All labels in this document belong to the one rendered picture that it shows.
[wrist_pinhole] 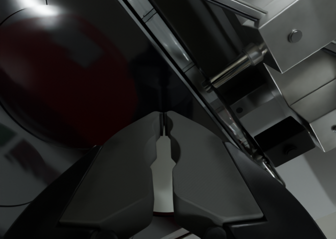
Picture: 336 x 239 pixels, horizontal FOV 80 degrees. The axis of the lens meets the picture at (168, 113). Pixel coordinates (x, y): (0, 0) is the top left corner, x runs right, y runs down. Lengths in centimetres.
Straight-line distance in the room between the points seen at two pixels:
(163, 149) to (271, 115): 15
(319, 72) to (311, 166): 18
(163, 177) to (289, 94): 12
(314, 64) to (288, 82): 2
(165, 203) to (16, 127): 14
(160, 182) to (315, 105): 14
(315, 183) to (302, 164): 5
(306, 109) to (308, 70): 3
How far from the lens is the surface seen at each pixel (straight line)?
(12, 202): 25
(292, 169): 34
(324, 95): 19
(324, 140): 19
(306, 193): 39
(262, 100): 22
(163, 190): 20
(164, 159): 17
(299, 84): 19
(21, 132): 19
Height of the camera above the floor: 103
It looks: 62 degrees down
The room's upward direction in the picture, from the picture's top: 178 degrees clockwise
